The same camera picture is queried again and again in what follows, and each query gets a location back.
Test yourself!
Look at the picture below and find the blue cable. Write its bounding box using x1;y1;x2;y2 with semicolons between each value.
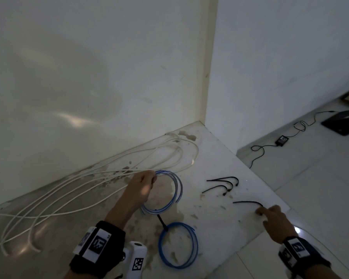
158;222;199;268

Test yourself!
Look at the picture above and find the person's right hand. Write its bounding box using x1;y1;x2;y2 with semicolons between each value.
255;205;299;245

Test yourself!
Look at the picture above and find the person's right forearm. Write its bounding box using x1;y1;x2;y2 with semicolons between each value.
305;264;347;279

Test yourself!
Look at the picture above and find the clear blue-striped cable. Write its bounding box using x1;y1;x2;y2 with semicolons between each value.
140;170;183;215

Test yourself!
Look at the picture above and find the dark grey laptop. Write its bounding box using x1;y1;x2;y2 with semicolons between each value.
321;108;349;136

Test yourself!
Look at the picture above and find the person's left hand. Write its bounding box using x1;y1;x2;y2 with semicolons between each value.
104;170;158;229

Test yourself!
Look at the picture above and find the black zip tie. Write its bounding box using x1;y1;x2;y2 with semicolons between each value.
206;176;240;187
215;180;234;191
201;185;230;196
156;214;169;231
232;201;264;208

